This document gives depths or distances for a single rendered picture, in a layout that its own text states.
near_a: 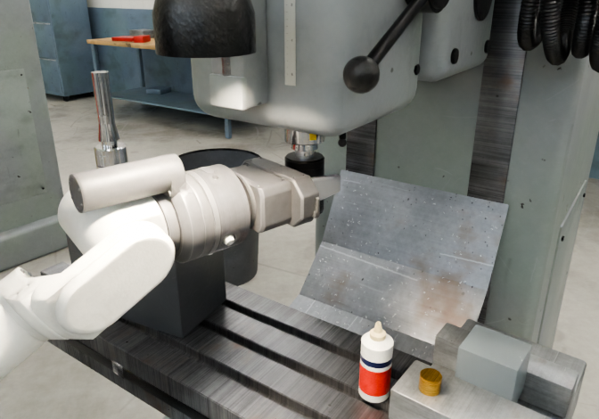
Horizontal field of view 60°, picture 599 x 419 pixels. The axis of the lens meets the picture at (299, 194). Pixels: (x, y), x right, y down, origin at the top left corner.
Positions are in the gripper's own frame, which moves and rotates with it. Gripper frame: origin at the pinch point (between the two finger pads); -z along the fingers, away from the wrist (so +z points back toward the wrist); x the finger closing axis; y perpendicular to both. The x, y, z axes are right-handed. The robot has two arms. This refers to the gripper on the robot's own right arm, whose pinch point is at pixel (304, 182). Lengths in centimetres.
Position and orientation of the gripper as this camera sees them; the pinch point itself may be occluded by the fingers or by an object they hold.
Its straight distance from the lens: 62.4
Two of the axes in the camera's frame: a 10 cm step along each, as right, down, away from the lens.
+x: -6.5, -2.8, 7.1
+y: -0.1, 9.3, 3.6
